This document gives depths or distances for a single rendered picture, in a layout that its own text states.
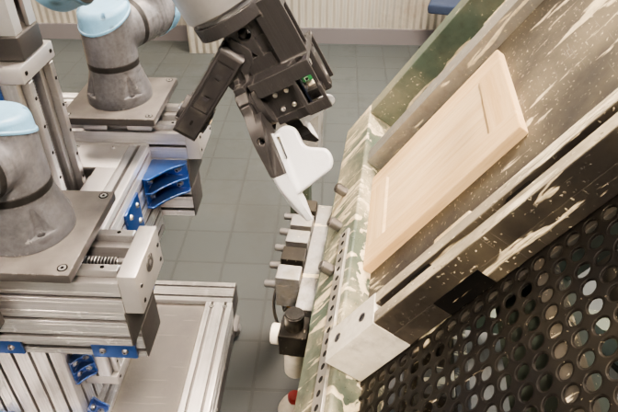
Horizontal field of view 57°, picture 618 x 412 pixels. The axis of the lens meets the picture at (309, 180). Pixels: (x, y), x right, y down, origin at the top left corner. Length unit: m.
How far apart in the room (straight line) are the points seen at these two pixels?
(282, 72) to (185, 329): 1.51
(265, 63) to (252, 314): 1.76
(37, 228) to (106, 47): 0.49
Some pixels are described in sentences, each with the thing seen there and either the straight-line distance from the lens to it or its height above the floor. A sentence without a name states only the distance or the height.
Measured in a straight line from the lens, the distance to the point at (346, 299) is 1.05.
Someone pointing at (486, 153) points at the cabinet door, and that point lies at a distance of 0.98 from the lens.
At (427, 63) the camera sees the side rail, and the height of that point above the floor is 1.06.
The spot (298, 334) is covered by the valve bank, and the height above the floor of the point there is 0.75.
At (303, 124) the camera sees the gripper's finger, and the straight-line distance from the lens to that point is 0.64.
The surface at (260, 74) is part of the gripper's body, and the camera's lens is 0.54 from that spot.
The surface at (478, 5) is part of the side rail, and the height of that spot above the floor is 1.22.
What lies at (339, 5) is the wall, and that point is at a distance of 4.42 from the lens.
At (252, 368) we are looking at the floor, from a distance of 2.09.
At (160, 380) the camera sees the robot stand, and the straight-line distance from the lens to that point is 1.85.
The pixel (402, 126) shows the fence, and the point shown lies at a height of 1.01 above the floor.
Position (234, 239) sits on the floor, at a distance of 2.55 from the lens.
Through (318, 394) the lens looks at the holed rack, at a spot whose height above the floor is 0.89.
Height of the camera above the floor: 1.67
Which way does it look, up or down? 35 degrees down
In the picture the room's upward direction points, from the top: straight up
